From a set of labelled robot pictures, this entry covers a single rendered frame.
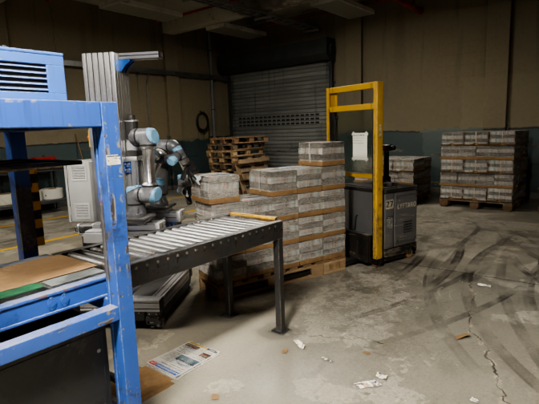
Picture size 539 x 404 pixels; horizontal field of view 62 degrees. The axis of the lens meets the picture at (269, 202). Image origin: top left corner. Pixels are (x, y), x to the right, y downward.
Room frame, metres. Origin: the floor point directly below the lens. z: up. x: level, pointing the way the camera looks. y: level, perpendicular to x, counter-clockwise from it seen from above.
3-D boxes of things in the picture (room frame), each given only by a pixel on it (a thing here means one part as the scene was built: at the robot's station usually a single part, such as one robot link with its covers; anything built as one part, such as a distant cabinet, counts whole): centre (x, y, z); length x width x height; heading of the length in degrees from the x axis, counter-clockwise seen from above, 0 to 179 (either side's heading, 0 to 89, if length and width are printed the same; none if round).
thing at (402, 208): (4.95, -1.20, 0.40); 0.69 x 0.55 x 0.80; 33
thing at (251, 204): (4.11, 0.08, 0.42); 1.17 x 0.39 x 0.83; 123
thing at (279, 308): (3.05, -0.05, 0.34); 0.06 x 0.06 x 0.68; 51
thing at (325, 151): (4.51, -0.53, 0.65); 0.39 x 0.30 x 1.29; 33
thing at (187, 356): (2.68, 0.57, 0.01); 0.37 x 0.28 x 0.01; 141
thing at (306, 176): (4.34, -0.28, 0.95); 0.38 x 0.29 x 0.23; 33
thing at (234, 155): (10.90, 0.71, 0.65); 1.33 x 0.94 x 1.30; 145
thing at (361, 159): (4.75, -0.91, 1.28); 0.57 x 0.01 x 0.65; 33
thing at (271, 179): (4.19, -0.03, 0.95); 0.38 x 0.29 x 0.23; 33
